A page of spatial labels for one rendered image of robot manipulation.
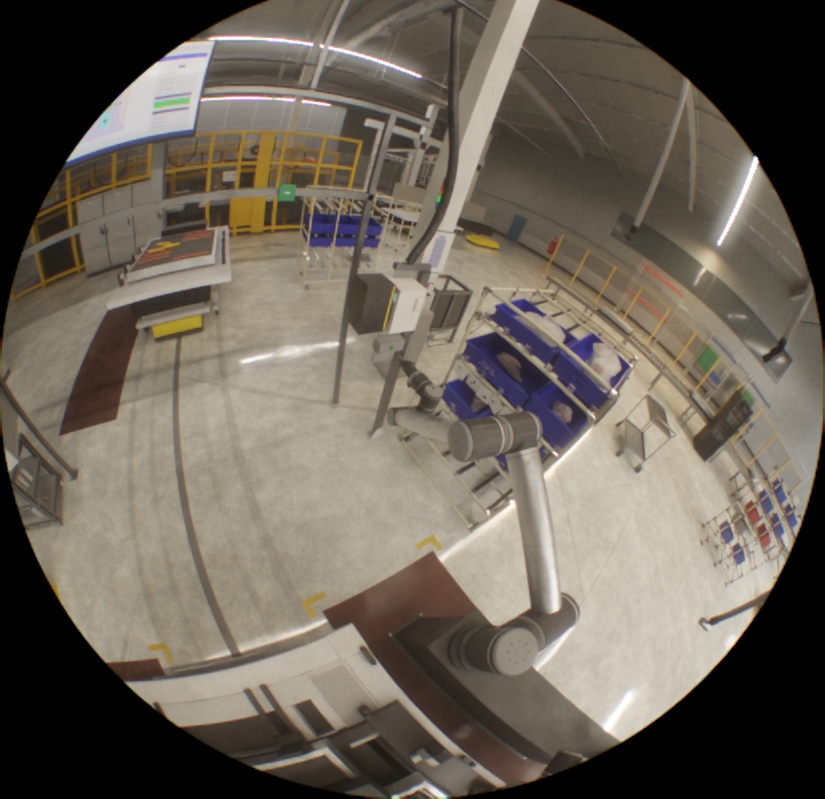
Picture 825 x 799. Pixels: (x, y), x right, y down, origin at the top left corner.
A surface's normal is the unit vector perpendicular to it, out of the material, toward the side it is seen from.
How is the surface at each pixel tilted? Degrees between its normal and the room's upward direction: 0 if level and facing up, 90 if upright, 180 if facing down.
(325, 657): 0
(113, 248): 90
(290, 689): 0
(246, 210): 90
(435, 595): 0
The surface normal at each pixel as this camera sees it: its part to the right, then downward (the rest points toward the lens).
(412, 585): 0.26, -0.71
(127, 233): 0.54, 0.67
